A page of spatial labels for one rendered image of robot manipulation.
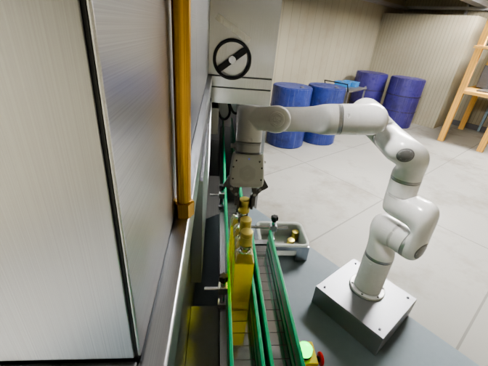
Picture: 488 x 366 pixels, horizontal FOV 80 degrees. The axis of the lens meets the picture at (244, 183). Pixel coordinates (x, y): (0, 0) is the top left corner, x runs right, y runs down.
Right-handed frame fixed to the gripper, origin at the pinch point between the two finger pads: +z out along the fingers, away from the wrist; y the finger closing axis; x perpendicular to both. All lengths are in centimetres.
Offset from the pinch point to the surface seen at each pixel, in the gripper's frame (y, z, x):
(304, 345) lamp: 18.9, 38.2, -15.0
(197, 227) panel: -13.2, 3.7, -12.8
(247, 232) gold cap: 0.2, 5.2, -11.1
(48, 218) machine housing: -18, -19, -68
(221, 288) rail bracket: -5.8, 24.6, -8.2
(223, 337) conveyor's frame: -4.8, 35.6, -14.9
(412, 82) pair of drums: 375, -114, 509
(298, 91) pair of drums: 102, -66, 350
